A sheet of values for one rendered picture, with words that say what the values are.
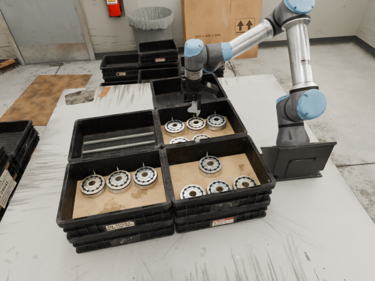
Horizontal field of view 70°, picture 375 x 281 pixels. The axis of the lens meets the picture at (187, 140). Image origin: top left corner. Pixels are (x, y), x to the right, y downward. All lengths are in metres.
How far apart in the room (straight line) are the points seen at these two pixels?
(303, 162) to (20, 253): 1.26
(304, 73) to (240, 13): 2.86
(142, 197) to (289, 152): 0.66
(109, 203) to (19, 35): 3.64
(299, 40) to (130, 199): 0.95
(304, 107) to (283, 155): 0.24
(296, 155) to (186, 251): 0.63
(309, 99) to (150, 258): 0.88
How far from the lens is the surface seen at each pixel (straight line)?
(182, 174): 1.20
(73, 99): 2.07
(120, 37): 4.20
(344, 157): 2.74
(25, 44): 4.56
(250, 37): 1.33
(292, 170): 1.36
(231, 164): 1.25
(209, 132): 1.40
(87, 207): 1.18
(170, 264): 1.13
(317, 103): 1.21
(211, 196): 1.00
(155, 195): 1.14
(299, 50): 1.25
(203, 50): 1.12
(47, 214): 1.40
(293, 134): 1.30
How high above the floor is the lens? 1.74
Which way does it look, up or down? 42 degrees down
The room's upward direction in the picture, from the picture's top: 2 degrees counter-clockwise
